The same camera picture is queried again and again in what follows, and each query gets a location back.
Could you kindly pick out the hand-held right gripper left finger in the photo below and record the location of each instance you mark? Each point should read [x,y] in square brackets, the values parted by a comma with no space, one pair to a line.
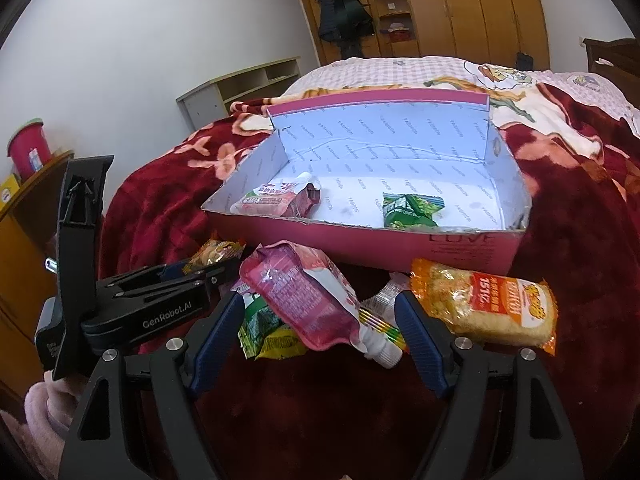
[220,332]

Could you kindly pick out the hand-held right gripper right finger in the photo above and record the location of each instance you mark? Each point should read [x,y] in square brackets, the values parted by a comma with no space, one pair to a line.
[420,342]

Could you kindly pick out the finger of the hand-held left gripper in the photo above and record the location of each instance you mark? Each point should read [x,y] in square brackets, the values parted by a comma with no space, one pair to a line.
[175,271]
[160,312]

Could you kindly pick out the long green snack packet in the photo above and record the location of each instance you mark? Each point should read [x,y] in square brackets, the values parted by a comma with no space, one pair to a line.
[257,325]

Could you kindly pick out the small orange snack packet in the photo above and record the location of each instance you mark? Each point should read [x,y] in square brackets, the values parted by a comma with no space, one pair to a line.
[212,252]

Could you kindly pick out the orange noodle snack packet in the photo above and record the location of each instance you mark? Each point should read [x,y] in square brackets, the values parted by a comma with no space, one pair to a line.
[485,305]

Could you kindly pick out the pink drink pouch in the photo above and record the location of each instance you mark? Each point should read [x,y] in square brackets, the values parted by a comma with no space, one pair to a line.
[272,200]
[300,295]

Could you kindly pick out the pink cardboard box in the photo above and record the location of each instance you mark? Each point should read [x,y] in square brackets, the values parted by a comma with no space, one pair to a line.
[380,160]

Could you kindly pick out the striped clear candy packet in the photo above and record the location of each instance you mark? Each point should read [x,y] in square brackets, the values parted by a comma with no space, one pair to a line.
[385,297]

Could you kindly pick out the yellow candy packet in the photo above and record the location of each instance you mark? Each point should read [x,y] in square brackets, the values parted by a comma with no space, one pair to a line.
[282,344]

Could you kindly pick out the yellow box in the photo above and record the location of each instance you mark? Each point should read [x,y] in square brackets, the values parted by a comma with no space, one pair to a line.
[7,192]

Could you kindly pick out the red plastic cup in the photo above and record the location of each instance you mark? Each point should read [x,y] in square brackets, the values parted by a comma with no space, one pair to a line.
[29,150]

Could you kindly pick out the red floral blanket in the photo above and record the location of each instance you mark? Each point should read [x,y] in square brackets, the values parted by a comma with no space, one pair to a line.
[575,260]

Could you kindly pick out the grey open shelf unit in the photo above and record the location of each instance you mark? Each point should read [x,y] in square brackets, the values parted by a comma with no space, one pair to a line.
[225,90]

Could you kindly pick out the small black object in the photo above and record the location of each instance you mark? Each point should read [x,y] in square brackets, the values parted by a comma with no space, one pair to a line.
[523,61]

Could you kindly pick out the dark hanging coats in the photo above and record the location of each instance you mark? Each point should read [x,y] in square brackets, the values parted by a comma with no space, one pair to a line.
[345,15]

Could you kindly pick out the red basket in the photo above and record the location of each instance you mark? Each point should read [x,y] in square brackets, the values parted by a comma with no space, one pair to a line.
[401,34]

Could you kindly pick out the wooden wardrobe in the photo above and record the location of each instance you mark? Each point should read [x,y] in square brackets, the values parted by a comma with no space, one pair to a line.
[475,5]

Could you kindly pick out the dark wooden headboard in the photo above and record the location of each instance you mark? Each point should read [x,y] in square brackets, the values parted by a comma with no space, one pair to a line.
[612,57]

